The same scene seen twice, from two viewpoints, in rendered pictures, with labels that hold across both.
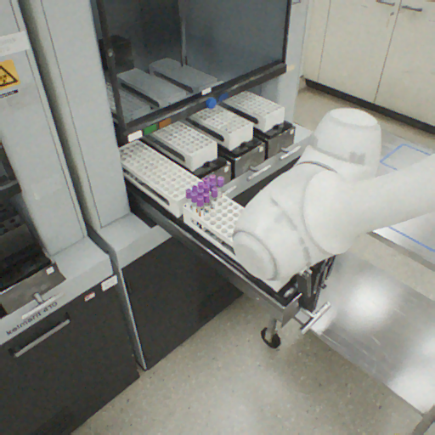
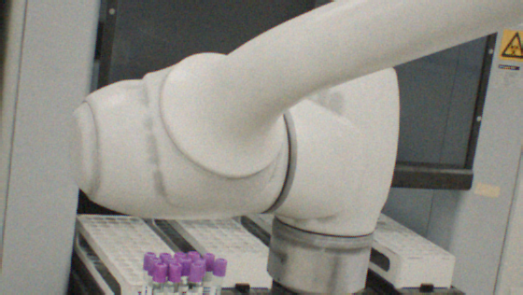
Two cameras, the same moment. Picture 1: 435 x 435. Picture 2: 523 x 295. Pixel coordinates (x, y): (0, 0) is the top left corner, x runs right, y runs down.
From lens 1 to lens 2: 58 cm
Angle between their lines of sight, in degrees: 35
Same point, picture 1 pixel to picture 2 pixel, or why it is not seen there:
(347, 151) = not seen: hidden behind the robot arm
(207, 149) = (251, 257)
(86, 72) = (66, 26)
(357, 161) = (329, 104)
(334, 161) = not seen: hidden behind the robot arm
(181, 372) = not seen: outside the picture
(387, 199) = (256, 45)
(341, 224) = (204, 96)
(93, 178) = (13, 213)
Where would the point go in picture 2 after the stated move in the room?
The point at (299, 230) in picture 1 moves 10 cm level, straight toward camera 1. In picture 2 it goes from (151, 105) to (50, 112)
